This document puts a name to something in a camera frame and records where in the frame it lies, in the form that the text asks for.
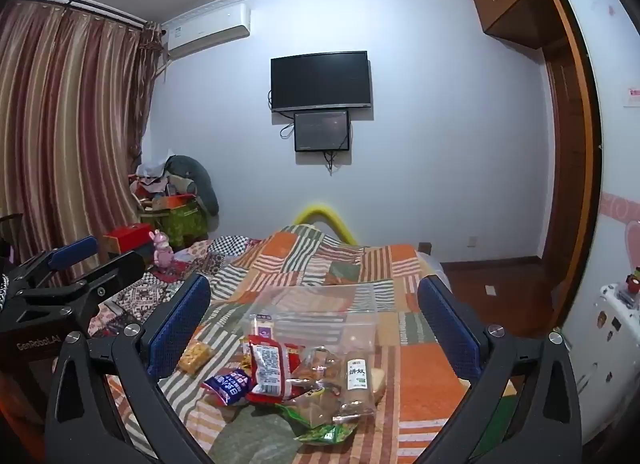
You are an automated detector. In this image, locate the white curtain rail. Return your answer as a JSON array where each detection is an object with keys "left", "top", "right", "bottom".
[{"left": 10, "top": 0, "right": 151, "bottom": 27}]

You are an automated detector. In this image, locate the black wall television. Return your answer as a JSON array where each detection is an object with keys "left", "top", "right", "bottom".
[{"left": 270, "top": 50, "right": 373, "bottom": 113}]

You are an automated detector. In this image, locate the pile of household clutter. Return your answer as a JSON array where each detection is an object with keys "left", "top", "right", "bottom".
[{"left": 127, "top": 159, "right": 201, "bottom": 215}]

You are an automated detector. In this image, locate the striped brown curtain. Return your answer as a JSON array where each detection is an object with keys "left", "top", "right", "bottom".
[{"left": 0, "top": 0, "right": 163, "bottom": 290}]

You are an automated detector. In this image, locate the orange patchwork blanket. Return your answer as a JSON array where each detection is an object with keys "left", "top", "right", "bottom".
[{"left": 87, "top": 224, "right": 526, "bottom": 464}]

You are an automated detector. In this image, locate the tan pastry packet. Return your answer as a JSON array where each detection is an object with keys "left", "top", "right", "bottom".
[{"left": 287, "top": 384, "right": 346, "bottom": 430}]

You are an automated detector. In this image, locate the blue snack packet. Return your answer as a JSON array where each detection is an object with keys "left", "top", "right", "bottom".
[{"left": 201, "top": 368, "right": 256, "bottom": 407}]

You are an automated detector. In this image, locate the pink plush toy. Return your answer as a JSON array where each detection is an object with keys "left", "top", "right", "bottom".
[{"left": 151, "top": 230, "right": 175, "bottom": 270}]

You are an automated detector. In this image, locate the clear plastic container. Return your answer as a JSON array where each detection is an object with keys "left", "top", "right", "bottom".
[{"left": 245, "top": 284, "right": 381, "bottom": 360}]

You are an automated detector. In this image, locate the wooden door frame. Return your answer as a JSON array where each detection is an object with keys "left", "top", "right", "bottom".
[{"left": 542, "top": 0, "right": 603, "bottom": 330}]

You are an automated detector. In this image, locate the yellow hoop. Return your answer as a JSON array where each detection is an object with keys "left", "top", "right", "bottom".
[{"left": 292, "top": 203, "right": 361, "bottom": 247}]

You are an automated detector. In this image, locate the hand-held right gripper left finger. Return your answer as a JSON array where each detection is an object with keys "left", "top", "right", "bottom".
[{"left": 44, "top": 273, "right": 217, "bottom": 464}]

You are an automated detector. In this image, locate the small black monitor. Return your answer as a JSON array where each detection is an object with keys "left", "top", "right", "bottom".
[{"left": 293, "top": 110, "right": 351, "bottom": 153}]

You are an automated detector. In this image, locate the dark green snack packet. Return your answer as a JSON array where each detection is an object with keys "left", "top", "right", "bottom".
[{"left": 275, "top": 403, "right": 311, "bottom": 427}]

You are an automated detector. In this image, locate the green pea snack packet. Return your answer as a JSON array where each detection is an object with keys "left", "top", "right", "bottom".
[{"left": 292, "top": 421, "right": 358, "bottom": 445}]

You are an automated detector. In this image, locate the clear pastry packet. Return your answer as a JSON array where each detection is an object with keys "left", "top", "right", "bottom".
[{"left": 292, "top": 346, "right": 346, "bottom": 395}]

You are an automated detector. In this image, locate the green cardboard box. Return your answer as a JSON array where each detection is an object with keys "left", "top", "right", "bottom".
[{"left": 140, "top": 201, "right": 208, "bottom": 251}]

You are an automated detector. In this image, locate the brown biscuit packet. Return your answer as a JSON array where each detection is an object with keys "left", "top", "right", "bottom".
[{"left": 334, "top": 350, "right": 377, "bottom": 420}]

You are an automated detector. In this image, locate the grey plush cushion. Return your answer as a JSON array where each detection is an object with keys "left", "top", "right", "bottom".
[{"left": 165, "top": 155, "right": 221, "bottom": 217}]

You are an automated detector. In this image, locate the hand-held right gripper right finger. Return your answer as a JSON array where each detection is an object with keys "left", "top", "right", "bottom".
[{"left": 417, "top": 275, "right": 596, "bottom": 464}]

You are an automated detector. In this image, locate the red box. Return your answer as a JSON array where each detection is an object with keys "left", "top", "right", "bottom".
[{"left": 102, "top": 223, "right": 156, "bottom": 255}]

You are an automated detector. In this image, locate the purple and white packet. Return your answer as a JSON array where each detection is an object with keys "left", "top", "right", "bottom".
[{"left": 249, "top": 314, "right": 277, "bottom": 345}]

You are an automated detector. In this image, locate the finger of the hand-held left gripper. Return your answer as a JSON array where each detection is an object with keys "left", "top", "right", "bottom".
[
  {"left": 7, "top": 236, "right": 98, "bottom": 291},
  {"left": 17, "top": 250, "right": 146, "bottom": 316}
]

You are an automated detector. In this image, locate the patterned quilt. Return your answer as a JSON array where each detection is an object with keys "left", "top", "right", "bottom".
[{"left": 90, "top": 234, "right": 261, "bottom": 335}]

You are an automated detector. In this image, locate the white air conditioner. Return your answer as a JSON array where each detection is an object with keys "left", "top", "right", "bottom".
[{"left": 162, "top": 3, "right": 252, "bottom": 61}]

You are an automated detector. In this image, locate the red snack packet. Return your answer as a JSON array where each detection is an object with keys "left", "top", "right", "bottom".
[{"left": 245, "top": 334, "right": 293, "bottom": 406}]

